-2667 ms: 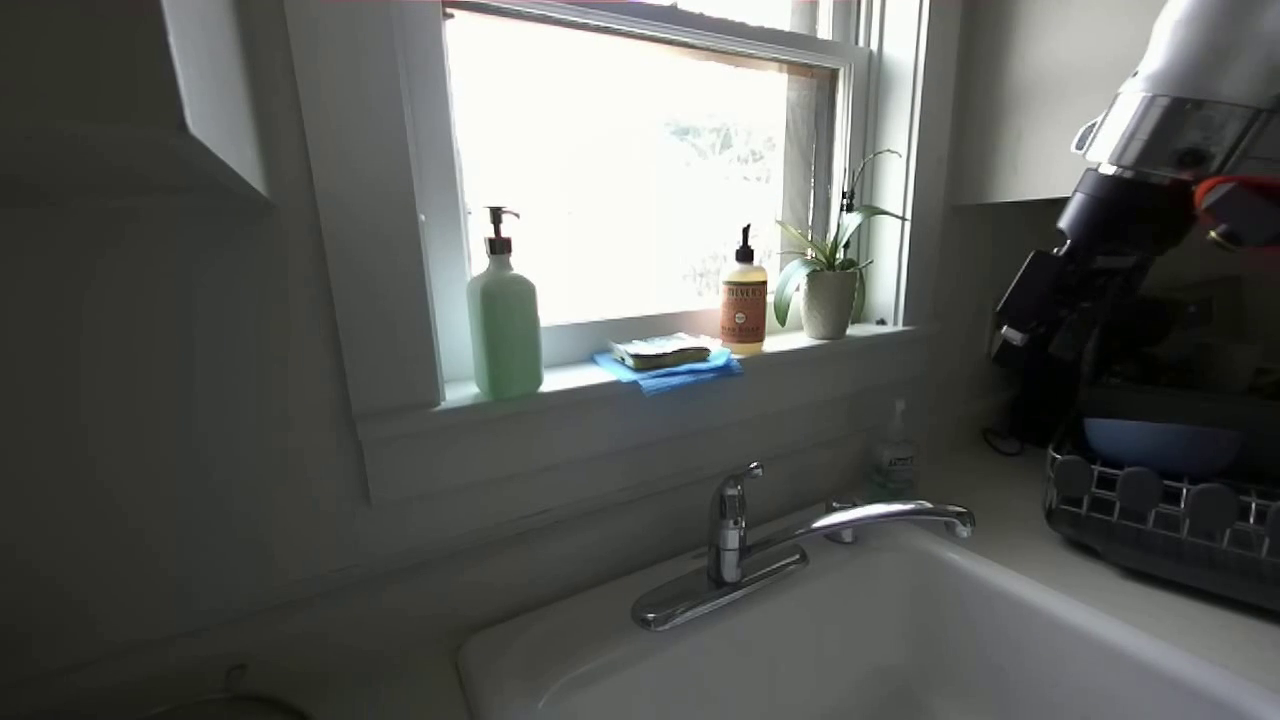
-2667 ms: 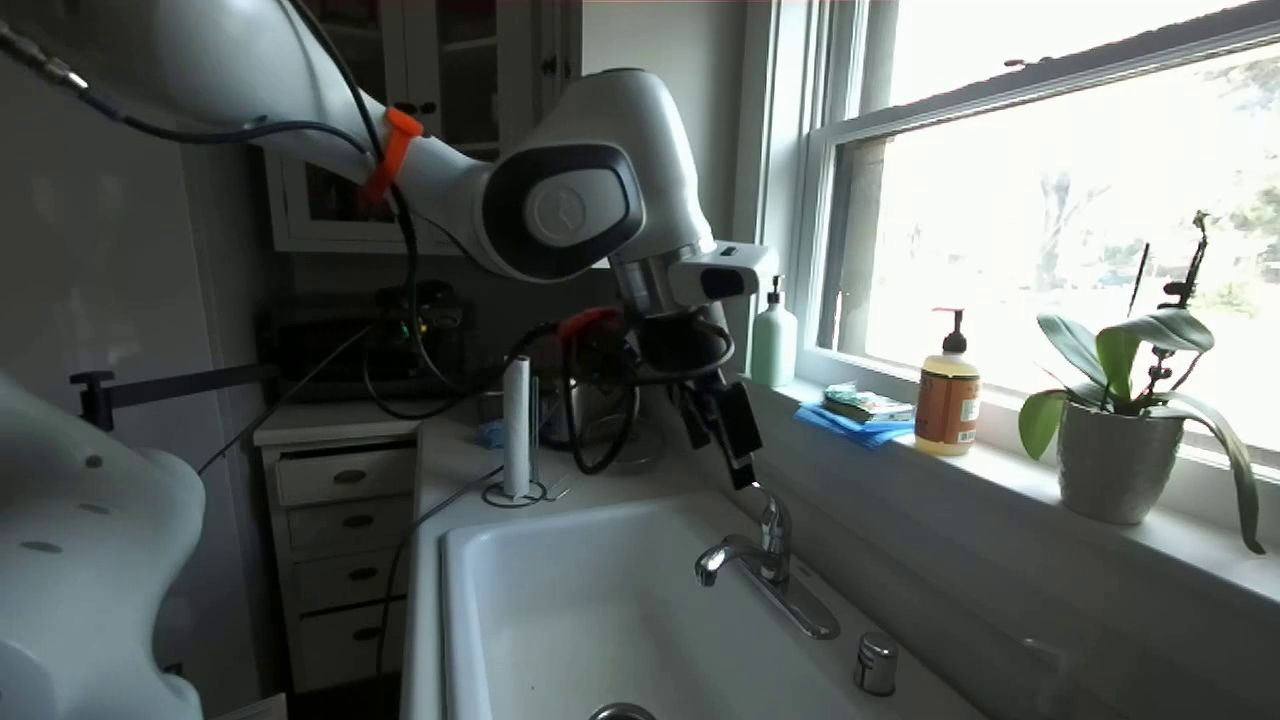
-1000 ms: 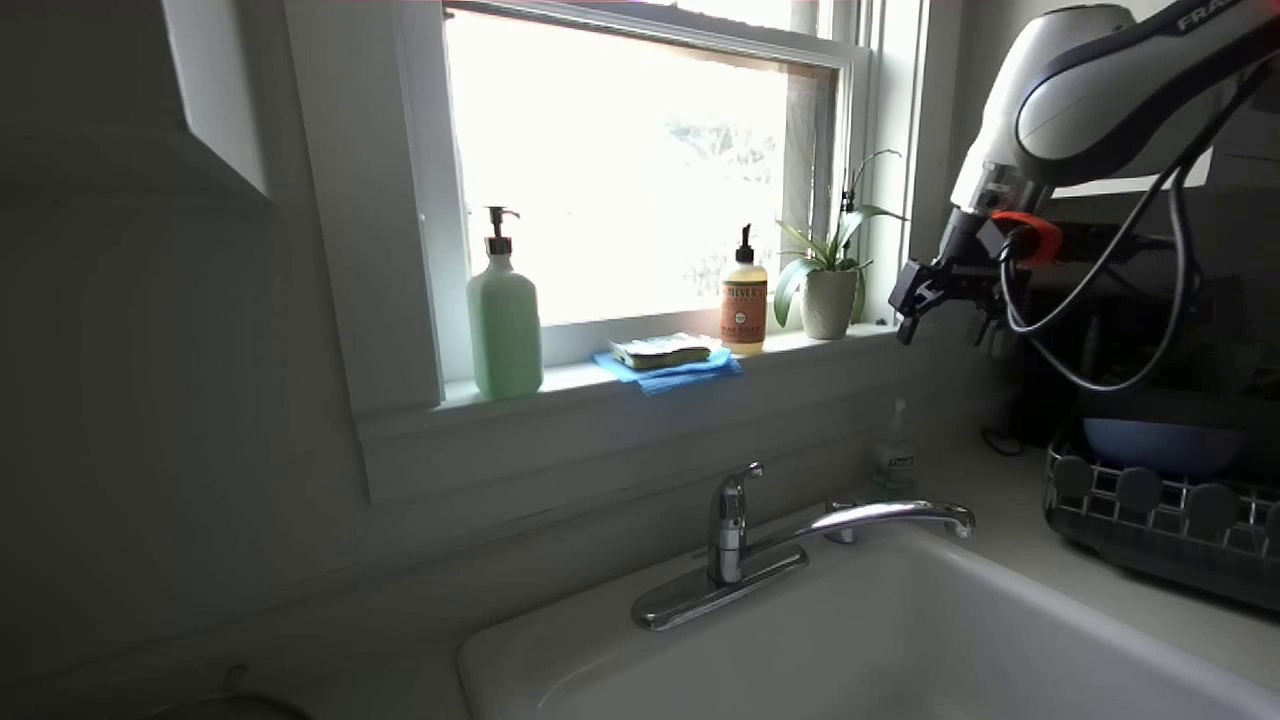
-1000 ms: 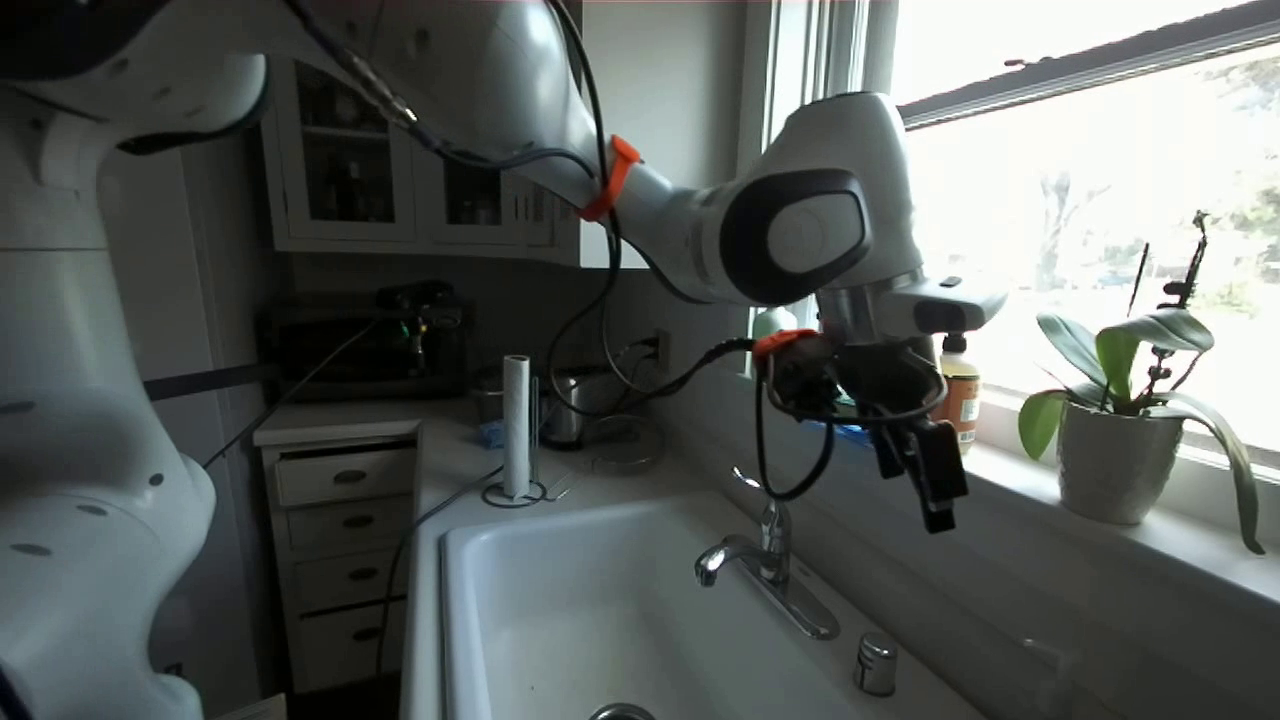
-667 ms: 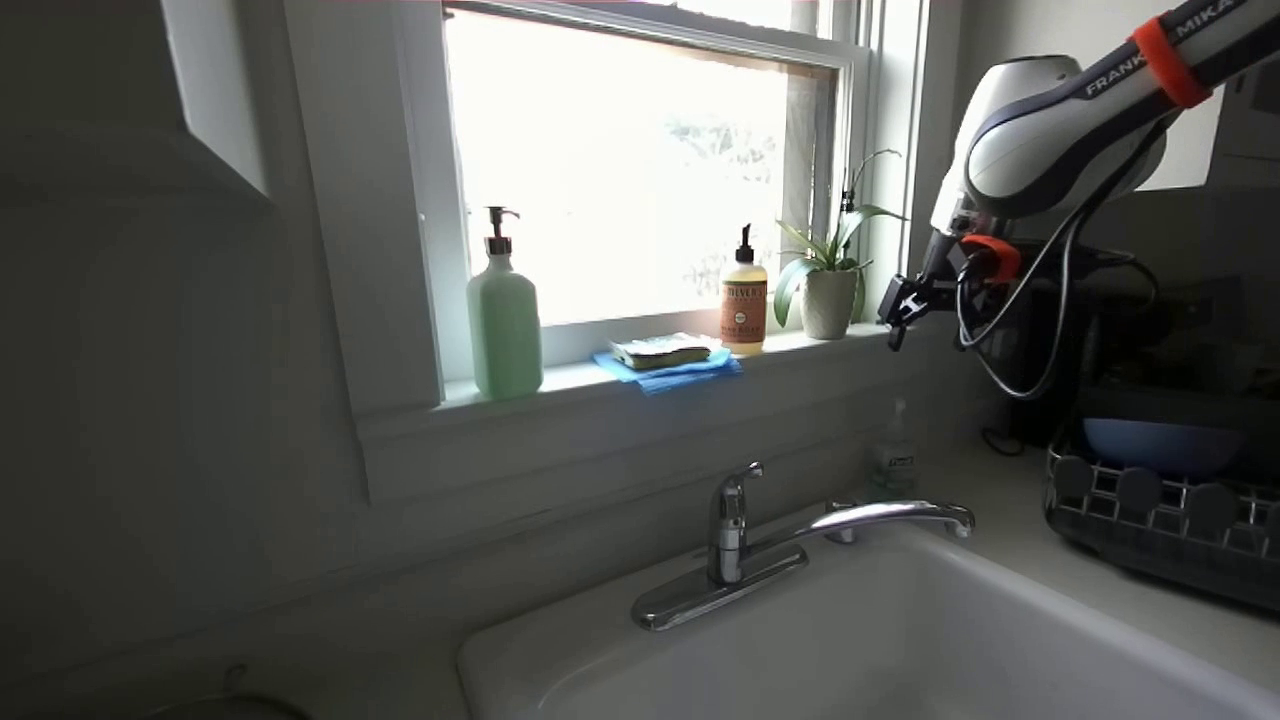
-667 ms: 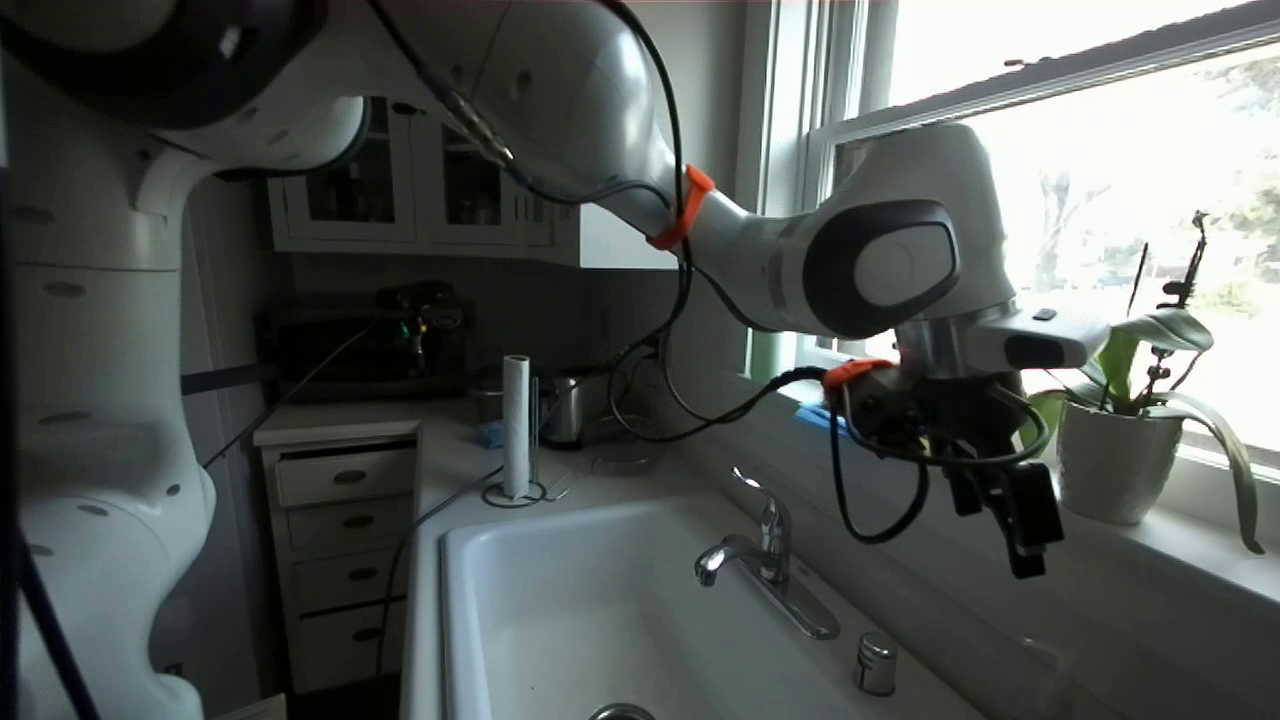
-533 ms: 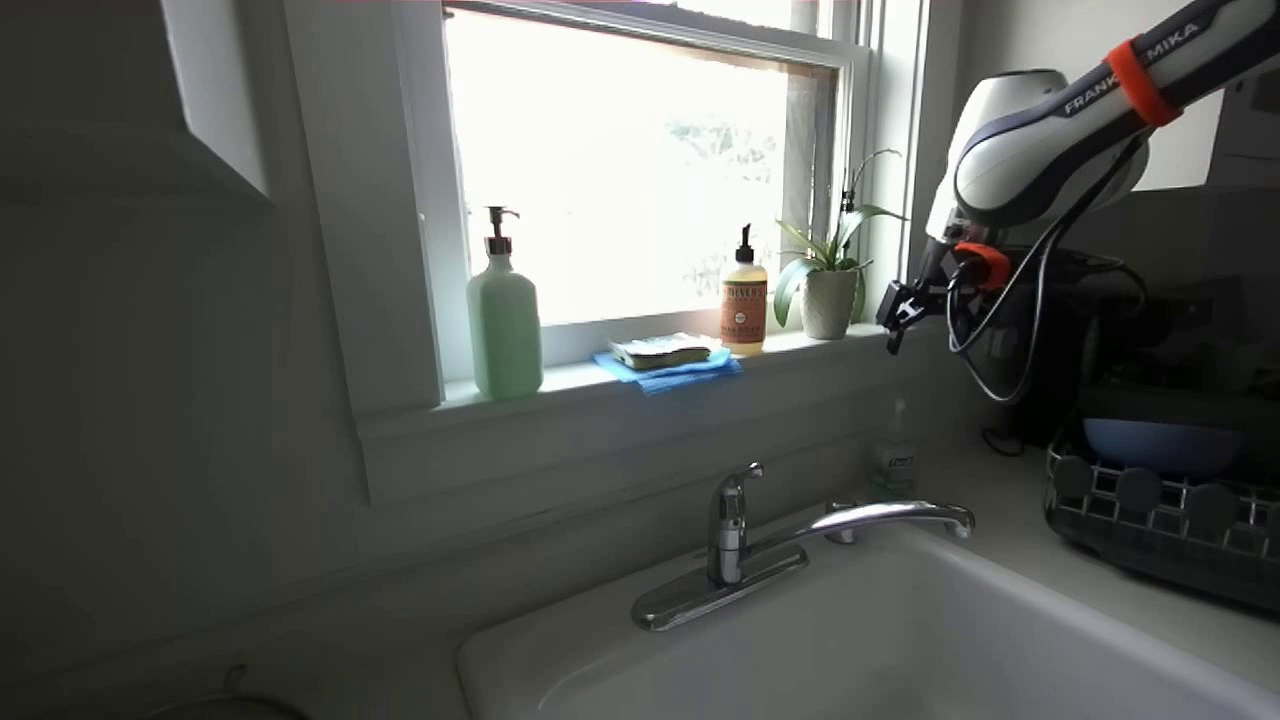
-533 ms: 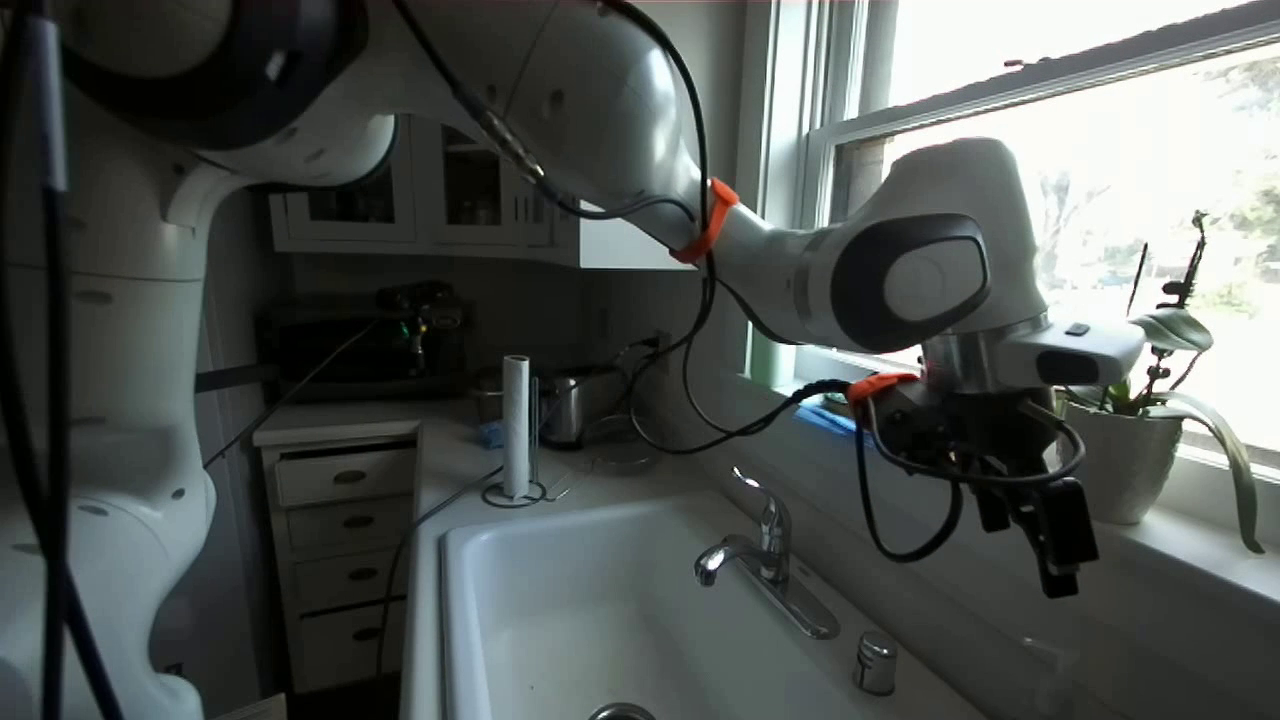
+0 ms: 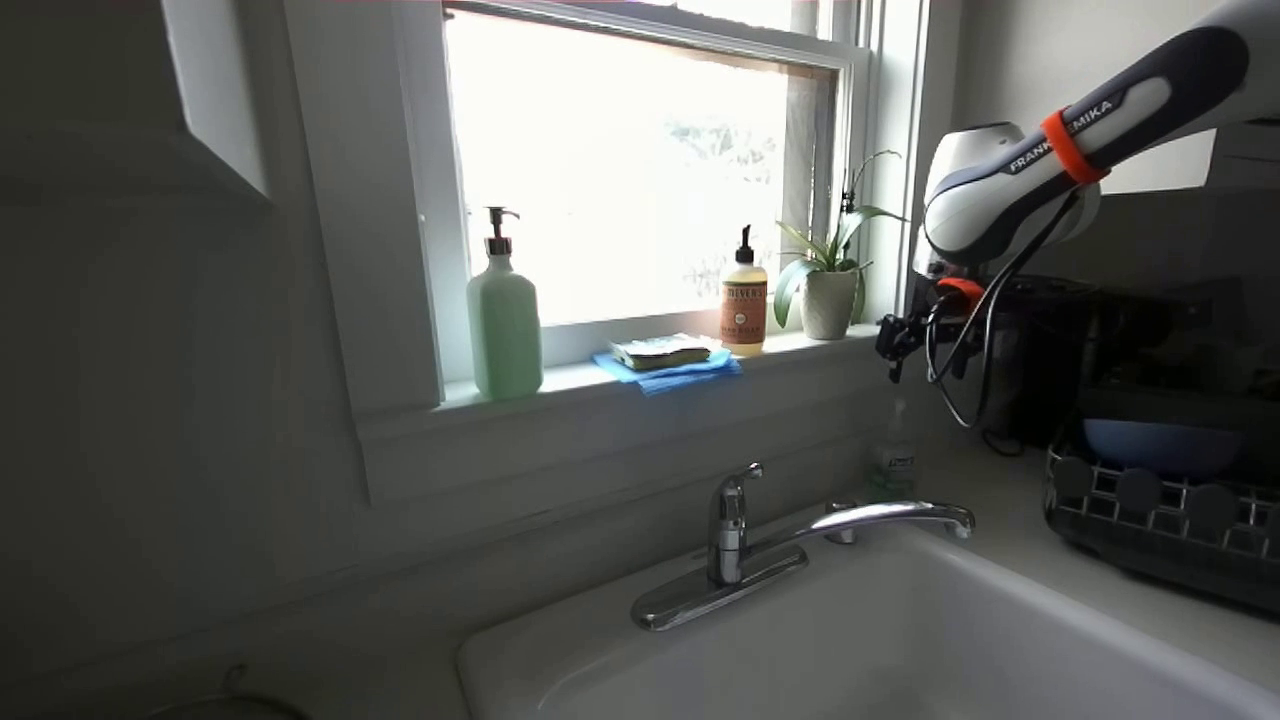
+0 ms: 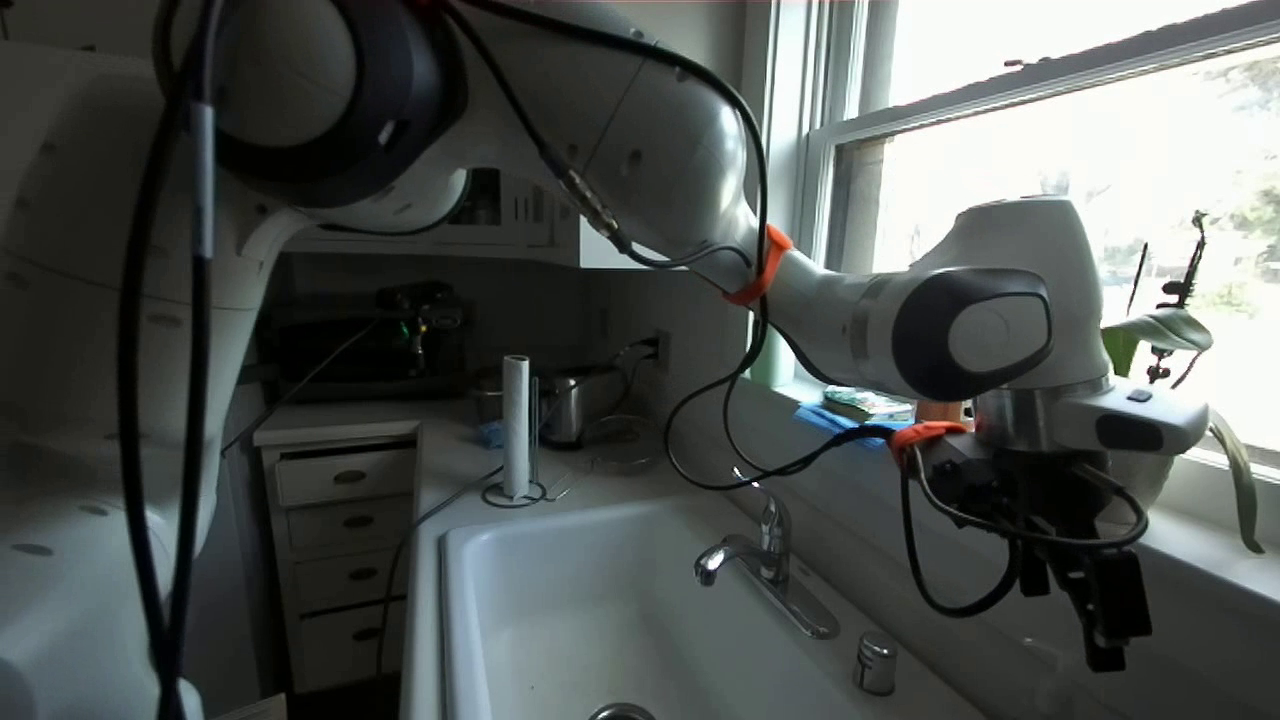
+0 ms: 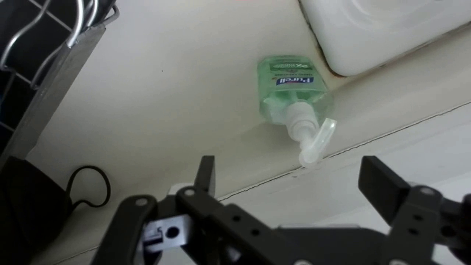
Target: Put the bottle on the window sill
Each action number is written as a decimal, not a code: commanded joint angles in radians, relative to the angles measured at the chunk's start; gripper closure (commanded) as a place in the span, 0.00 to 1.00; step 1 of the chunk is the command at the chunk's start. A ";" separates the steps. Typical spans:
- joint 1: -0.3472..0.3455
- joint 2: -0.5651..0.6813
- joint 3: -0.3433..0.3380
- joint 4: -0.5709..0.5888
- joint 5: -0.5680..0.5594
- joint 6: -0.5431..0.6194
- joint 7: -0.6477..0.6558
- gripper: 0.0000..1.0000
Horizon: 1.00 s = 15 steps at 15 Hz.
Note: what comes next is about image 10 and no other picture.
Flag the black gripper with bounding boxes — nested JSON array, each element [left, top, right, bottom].
[[917, 433, 1161, 674]]

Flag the green pump soap bottle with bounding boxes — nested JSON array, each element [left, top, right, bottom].
[[743, 320, 791, 392]]

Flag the chrome sink deck knob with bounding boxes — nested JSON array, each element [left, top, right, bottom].
[[851, 631, 901, 699]]

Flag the potted orchid in white pot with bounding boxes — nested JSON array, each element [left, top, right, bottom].
[[1099, 209, 1268, 561]]

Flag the grey kitchen sponge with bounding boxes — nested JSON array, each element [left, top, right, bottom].
[[817, 385, 897, 418]]

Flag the chrome sink faucet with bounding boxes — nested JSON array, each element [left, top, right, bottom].
[[687, 461, 849, 643]]

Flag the white ceramic sink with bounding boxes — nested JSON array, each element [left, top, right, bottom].
[[396, 493, 992, 720]]

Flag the metal pot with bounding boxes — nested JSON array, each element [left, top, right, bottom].
[[537, 368, 593, 453]]

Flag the dark countertop appliance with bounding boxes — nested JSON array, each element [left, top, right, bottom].
[[365, 274, 472, 392]]

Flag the white drawer unit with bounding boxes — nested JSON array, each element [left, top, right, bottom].
[[249, 410, 428, 699]]

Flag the white window frame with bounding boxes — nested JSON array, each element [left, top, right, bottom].
[[735, 0, 1280, 471]]

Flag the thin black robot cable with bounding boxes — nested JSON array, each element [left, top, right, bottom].
[[436, 0, 1157, 624]]

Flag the small white wall cabinet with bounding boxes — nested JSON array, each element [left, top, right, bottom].
[[282, 156, 753, 274]]

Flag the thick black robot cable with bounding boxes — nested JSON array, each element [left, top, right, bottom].
[[113, 0, 224, 720]]

